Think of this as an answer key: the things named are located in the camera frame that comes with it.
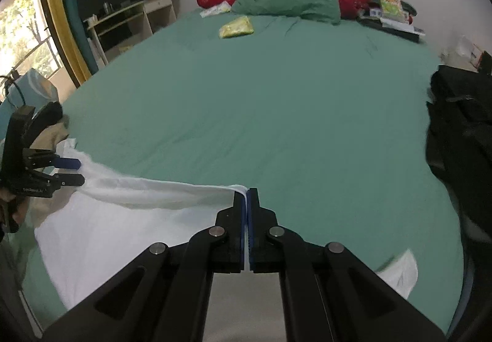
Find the small black device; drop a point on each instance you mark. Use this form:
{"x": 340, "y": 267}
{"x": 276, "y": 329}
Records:
{"x": 485, "y": 63}

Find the person's left hand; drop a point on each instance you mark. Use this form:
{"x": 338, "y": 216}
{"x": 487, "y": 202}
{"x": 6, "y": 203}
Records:
{"x": 7, "y": 200}

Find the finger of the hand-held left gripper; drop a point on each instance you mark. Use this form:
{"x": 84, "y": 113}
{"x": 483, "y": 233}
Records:
{"x": 67, "y": 162}
{"x": 71, "y": 180}

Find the yellow packet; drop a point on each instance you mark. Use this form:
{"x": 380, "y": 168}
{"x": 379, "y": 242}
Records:
{"x": 236, "y": 27}

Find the small black cloth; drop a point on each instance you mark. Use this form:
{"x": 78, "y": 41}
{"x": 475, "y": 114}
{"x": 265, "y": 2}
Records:
{"x": 48, "y": 113}

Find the white packet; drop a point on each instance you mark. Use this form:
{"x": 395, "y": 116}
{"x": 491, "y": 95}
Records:
{"x": 215, "y": 9}

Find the black jacket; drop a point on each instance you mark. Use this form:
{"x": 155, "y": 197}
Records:
{"x": 453, "y": 165}

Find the beige cloth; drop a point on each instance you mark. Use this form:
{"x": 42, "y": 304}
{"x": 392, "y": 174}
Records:
{"x": 53, "y": 136}

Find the white box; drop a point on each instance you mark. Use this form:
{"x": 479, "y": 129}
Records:
{"x": 467, "y": 50}

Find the pile of books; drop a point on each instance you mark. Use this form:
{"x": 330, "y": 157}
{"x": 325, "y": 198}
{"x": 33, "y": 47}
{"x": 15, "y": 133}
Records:
{"x": 396, "y": 25}

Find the light blue cushion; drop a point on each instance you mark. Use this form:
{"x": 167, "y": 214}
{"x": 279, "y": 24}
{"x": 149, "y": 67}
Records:
{"x": 34, "y": 90}

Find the window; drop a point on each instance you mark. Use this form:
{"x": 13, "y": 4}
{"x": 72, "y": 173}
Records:
{"x": 23, "y": 31}

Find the folded black pants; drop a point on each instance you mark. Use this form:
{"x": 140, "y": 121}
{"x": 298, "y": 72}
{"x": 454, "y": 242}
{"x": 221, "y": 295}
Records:
{"x": 461, "y": 84}

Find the white hooded jacket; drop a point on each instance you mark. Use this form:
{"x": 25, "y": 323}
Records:
{"x": 115, "y": 219}

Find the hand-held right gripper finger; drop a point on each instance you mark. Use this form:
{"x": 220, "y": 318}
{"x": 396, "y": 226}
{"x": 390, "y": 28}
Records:
{"x": 243, "y": 219}
{"x": 251, "y": 219}

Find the white desk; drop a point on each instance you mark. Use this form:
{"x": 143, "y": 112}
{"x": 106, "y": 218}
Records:
{"x": 127, "y": 19}

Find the metal cup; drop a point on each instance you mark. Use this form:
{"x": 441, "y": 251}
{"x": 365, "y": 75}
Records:
{"x": 107, "y": 8}

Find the yellow green snack bag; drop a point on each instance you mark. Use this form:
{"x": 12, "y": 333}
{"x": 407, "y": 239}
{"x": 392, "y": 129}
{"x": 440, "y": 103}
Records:
{"x": 390, "y": 2}

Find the yellow curtain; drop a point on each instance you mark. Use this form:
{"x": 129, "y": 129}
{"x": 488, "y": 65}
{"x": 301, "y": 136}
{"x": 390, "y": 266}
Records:
{"x": 57, "y": 19}

